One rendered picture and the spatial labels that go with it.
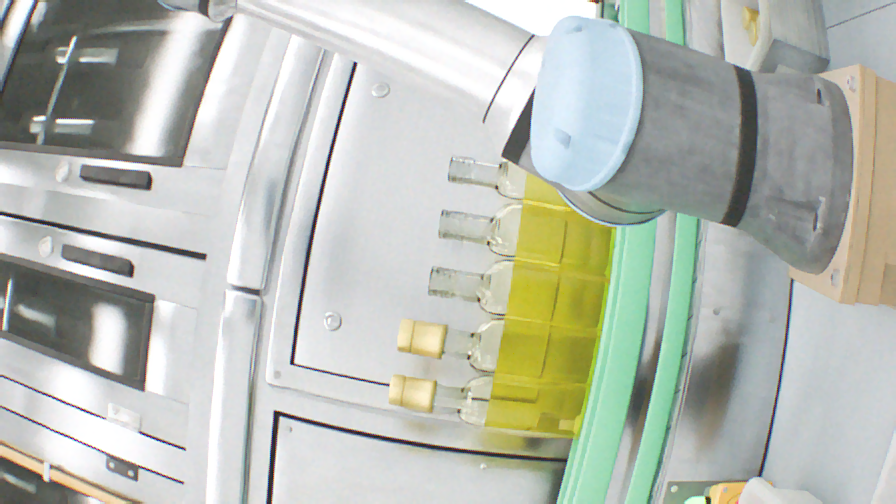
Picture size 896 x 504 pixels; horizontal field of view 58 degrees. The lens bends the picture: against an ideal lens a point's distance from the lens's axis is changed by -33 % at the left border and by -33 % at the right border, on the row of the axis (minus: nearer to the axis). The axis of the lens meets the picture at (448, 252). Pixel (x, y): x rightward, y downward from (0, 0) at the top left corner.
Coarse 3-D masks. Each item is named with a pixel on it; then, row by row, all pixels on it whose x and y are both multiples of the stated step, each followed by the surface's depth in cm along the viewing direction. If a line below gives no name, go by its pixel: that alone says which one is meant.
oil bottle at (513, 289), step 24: (504, 264) 115; (528, 264) 115; (480, 288) 115; (504, 288) 114; (528, 288) 114; (552, 288) 114; (576, 288) 114; (600, 288) 114; (504, 312) 114; (528, 312) 113; (552, 312) 113; (576, 312) 113; (600, 312) 113
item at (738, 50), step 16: (736, 0) 112; (752, 0) 110; (736, 16) 113; (768, 16) 90; (736, 32) 112; (768, 32) 90; (736, 48) 111; (752, 48) 111; (736, 64) 111; (752, 64) 96
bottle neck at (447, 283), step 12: (432, 276) 116; (444, 276) 116; (456, 276) 116; (468, 276) 116; (480, 276) 116; (432, 288) 116; (444, 288) 116; (456, 288) 115; (468, 288) 115; (468, 300) 116
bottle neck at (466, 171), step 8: (456, 160) 119; (464, 160) 119; (472, 160) 119; (480, 160) 119; (456, 168) 119; (464, 168) 119; (472, 168) 119; (480, 168) 119; (488, 168) 119; (496, 168) 119; (448, 176) 119; (456, 176) 119; (464, 176) 119; (472, 176) 119; (480, 176) 119; (488, 176) 119; (496, 176) 119; (464, 184) 120; (472, 184) 119; (480, 184) 119; (488, 184) 119
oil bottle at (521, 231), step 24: (504, 216) 116; (528, 216) 116; (552, 216) 116; (576, 216) 116; (504, 240) 116; (528, 240) 115; (552, 240) 115; (576, 240) 115; (600, 240) 116; (552, 264) 116; (576, 264) 115; (600, 264) 115
